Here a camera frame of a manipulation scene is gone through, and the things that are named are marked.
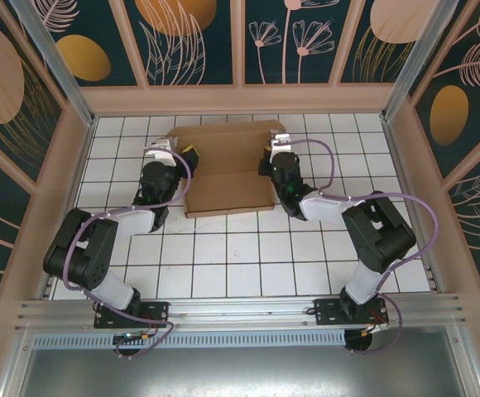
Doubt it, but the brown cardboard paper box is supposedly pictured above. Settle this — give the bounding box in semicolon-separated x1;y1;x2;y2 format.
166;119;286;219

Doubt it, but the small green circuit board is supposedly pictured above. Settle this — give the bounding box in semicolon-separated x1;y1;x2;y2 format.
113;330;152;345

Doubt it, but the grey sheet metal panel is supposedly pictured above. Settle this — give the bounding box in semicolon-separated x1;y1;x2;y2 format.
0;326;480;397

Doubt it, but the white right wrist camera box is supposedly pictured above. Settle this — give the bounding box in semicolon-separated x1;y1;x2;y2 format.
268;131;294;155

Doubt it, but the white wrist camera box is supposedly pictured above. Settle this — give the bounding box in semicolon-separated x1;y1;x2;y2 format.
268;131;294;155
143;137;180;167

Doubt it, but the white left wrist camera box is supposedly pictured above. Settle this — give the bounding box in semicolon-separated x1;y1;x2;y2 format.
143;137;180;167

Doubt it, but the thin aluminium side rail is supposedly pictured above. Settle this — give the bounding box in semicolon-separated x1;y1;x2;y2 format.
41;118;97;299
381;118;439;293

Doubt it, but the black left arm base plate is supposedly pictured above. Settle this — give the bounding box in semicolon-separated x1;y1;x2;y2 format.
94;300;170;331

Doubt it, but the aluminium frame rail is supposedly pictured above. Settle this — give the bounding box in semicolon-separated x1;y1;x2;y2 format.
14;293;471;332

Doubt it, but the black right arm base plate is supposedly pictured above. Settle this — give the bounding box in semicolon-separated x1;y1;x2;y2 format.
313;298;390;328

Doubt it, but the aluminium corner post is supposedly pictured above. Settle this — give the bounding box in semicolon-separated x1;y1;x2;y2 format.
8;0;98;127
380;0;465;123

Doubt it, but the grey slotted cable duct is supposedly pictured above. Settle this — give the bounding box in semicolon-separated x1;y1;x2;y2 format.
31;329;348;349

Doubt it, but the wire bundle with yellow plug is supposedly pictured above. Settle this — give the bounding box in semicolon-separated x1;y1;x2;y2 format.
362;313;390;338

